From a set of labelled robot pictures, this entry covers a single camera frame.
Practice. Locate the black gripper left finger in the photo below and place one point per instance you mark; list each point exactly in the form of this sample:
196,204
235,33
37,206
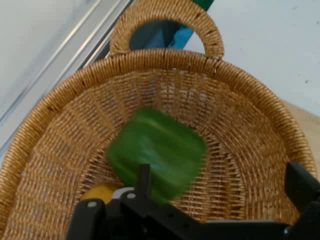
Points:
143,200

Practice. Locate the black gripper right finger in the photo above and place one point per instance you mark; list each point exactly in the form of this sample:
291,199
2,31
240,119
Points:
303,185

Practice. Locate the green bell pepper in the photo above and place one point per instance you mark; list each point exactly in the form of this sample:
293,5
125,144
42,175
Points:
160,147

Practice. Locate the yellow bell pepper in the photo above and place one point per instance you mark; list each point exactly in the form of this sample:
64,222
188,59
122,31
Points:
105,192

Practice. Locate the light wooden board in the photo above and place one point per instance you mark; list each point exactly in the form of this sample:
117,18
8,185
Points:
308,125

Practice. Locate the aluminium frame rail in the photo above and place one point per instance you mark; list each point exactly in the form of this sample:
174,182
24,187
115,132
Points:
62,60

